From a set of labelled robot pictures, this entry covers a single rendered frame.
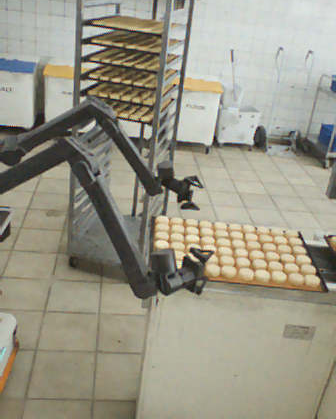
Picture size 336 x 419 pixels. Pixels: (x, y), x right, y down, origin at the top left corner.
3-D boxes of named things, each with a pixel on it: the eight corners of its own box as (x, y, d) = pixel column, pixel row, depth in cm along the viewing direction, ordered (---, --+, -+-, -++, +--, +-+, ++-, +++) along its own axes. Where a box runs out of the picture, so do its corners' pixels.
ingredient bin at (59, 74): (42, 142, 509) (43, 68, 476) (49, 123, 566) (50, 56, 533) (94, 146, 516) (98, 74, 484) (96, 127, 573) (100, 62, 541)
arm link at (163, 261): (143, 286, 146) (136, 297, 137) (136, 249, 144) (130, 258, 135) (182, 282, 144) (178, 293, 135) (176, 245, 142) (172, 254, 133)
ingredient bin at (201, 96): (163, 151, 526) (172, 81, 494) (161, 133, 584) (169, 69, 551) (212, 156, 530) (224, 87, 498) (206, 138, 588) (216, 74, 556)
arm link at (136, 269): (80, 162, 143) (67, 166, 132) (97, 154, 141) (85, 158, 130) (143, 291, 147) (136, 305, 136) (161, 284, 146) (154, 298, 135)
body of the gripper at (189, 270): (203, 263, 142) (186, 271, 137) (198, 291, 146) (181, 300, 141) (187, 253, 146) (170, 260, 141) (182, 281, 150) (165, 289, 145)
